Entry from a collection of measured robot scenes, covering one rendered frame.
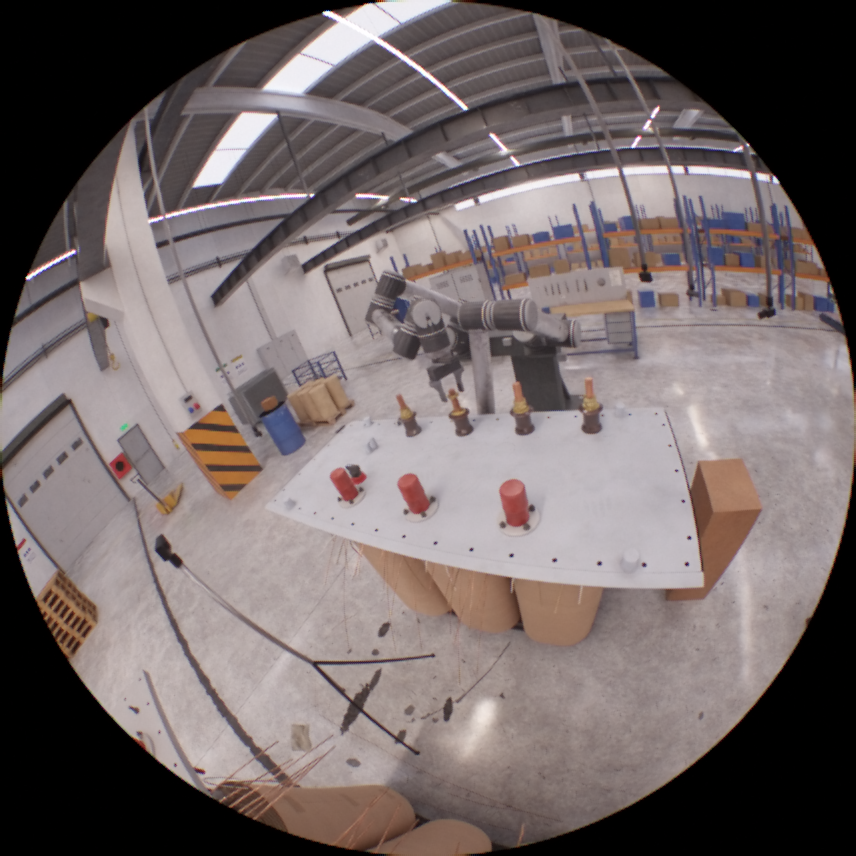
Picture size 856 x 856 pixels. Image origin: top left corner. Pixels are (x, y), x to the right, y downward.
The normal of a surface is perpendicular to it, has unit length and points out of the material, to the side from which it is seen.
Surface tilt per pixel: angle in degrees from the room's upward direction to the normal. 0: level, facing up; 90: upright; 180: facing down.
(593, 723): 0
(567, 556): 0
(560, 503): 0
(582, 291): 90
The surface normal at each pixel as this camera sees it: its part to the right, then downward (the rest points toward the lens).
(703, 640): -0.32, -0.83
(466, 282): -0.43, 0.56
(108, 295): 0.84, -0.03
